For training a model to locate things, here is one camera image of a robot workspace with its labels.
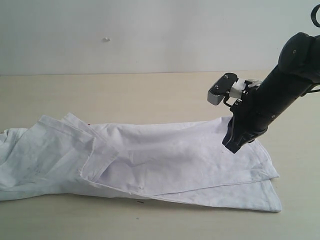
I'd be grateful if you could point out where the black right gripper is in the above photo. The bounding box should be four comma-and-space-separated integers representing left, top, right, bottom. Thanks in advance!
222, 85, 288, 154

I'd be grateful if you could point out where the white t-shirt red lettering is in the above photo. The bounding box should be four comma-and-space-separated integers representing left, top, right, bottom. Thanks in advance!
0, 113, 282, 212

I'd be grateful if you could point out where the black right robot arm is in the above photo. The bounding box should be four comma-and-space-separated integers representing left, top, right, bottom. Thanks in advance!
222, 32, 320, 153

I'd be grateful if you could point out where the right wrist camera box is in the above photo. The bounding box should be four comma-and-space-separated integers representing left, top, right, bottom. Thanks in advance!
207, 72, 238, 106

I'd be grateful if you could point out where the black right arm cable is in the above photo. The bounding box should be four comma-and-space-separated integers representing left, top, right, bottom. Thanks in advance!
310, 4, 320, 27

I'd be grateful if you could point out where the small white wall peg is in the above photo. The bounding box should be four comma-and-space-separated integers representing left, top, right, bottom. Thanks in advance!
103, 37, 111, 42

